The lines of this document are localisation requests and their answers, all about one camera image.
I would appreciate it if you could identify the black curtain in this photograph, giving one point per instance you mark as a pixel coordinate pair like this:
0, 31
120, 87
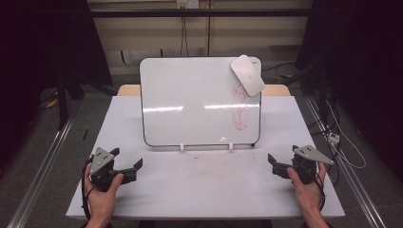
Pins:
364, 63
44, 41

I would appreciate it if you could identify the black metal stand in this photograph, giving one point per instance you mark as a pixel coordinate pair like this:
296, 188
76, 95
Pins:
62, 101

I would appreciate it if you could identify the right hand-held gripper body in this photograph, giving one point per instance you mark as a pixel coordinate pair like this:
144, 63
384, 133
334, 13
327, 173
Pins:
305, 163

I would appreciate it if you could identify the white whiteboard with black rim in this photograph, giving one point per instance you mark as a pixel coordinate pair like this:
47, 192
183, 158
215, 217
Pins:
190, 95

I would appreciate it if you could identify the white whiteboard foot clip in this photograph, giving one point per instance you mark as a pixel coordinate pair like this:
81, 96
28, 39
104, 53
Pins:
182, 147
231, 146

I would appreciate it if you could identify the white oval whiteboard eraser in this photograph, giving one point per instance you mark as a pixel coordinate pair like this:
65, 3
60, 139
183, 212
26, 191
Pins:
247, 75

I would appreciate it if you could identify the white power strip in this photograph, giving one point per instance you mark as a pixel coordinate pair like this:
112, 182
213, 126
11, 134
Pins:
333, 138

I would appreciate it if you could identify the person's left hand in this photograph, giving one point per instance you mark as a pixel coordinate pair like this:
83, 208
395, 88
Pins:
101, 199

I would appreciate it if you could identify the wooden table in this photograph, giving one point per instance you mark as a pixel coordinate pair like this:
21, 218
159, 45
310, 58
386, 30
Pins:
128, 90

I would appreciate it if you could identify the aluminium floor rail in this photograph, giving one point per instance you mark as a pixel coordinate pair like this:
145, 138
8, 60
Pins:
351, 183
41, 171

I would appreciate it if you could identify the black horizontal beam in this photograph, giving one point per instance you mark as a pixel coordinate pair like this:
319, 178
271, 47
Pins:
196, 13

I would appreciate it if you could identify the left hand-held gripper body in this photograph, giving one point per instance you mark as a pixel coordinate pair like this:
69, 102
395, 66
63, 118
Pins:
100, 163

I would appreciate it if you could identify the person's right hand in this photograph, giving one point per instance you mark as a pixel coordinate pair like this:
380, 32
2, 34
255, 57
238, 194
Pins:
305, 196

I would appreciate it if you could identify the white wall socket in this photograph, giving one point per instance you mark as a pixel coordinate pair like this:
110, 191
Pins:
187, 3

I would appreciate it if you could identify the small black stick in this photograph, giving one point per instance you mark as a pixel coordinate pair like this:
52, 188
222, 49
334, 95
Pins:
85, 134

